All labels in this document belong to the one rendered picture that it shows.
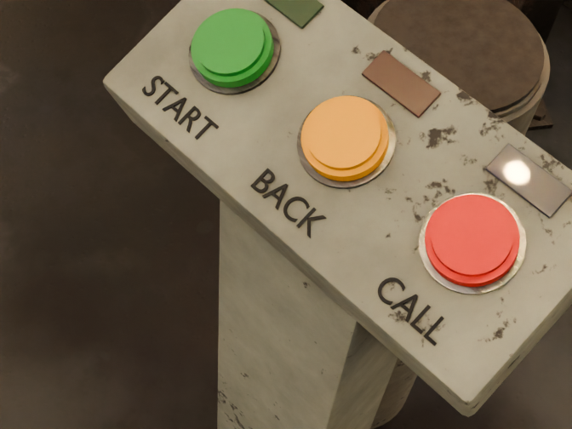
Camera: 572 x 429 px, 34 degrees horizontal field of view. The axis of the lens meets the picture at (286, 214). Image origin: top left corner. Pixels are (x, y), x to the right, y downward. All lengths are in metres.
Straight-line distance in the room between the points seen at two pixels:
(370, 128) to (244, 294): 0.16
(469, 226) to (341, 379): 0.16
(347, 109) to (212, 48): 0.07
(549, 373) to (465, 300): 0.68
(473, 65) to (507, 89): 0.03
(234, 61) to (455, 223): 0.13
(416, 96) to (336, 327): 0.13
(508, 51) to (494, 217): 0.22
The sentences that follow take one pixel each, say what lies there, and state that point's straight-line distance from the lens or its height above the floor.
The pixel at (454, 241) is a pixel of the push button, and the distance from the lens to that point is 0.41.
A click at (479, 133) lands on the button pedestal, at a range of 0.44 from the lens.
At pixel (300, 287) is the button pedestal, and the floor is 0.52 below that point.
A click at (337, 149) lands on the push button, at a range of 0.43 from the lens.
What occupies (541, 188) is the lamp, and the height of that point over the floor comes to 0.62.
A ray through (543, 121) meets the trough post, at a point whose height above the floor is 0.01.
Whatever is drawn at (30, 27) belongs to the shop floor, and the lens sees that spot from 1.34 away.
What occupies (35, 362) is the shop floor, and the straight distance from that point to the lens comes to 1.06.
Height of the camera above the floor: 0.95
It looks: 57 degrees down
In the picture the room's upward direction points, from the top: 7 degrees clockwise
